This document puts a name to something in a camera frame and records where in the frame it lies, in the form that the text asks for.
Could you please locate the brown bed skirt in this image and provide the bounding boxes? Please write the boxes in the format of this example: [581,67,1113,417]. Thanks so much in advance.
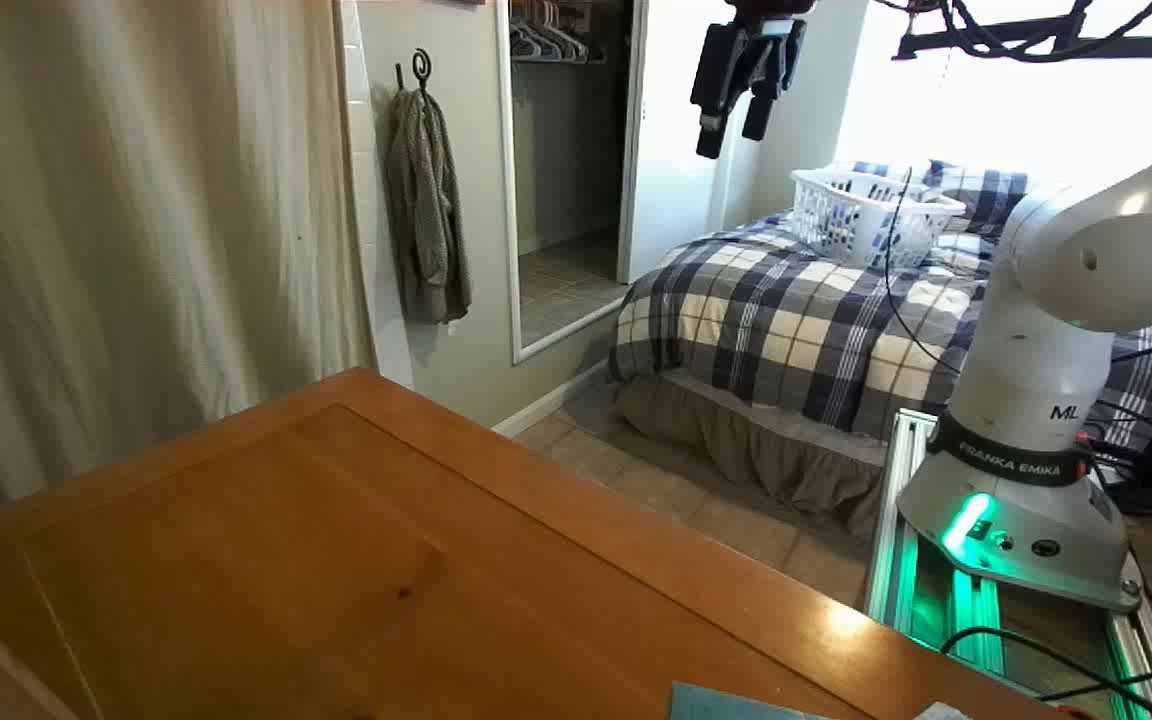
[613,371,891,537]

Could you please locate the olive hanging coat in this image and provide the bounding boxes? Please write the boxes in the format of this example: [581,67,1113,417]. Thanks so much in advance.
[379,85,476,329]

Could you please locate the plaid bed blanket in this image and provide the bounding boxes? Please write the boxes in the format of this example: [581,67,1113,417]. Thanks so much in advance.
[610,218,1152,458]

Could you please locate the white door trim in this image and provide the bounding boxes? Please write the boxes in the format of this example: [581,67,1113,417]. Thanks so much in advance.
[334,0,415,392]

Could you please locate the wooden dresser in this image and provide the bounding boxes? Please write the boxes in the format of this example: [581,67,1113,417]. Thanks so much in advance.
[0,366,1072,720]

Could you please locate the white blue floral pillow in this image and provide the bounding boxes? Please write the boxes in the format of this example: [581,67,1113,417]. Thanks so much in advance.
[789,166,967,271]

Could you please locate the dark hanging clothes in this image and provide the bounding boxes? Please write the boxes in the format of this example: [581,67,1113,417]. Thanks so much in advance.
[688,9,811,166]

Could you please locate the teal flat item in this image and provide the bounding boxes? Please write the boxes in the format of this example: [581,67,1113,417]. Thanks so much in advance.
[668,680,833,720]

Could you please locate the white curtain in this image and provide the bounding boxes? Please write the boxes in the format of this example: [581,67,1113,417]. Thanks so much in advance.
[0,0,372,516]

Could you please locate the white closet door frame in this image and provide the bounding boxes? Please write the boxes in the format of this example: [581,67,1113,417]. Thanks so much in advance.
[492,0,654,368]

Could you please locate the wire clothes hanger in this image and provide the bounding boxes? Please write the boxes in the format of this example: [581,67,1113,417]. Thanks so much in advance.
[509,16,596,67]

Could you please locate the black wall hook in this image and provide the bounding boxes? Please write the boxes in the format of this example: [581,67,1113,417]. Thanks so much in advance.
[391,46,436,97]

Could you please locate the thin black hanging cable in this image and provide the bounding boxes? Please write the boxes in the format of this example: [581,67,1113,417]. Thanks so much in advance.
[867,166,955,368]

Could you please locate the aluminium robot stand frame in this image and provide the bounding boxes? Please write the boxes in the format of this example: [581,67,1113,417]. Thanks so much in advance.
[863,404,1152,720]

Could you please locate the black floor cable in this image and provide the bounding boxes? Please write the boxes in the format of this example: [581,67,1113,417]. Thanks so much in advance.
[937,619,1152,720]

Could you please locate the black overhead camera rig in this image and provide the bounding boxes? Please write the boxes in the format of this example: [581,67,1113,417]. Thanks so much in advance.
[874,0,1152,67]

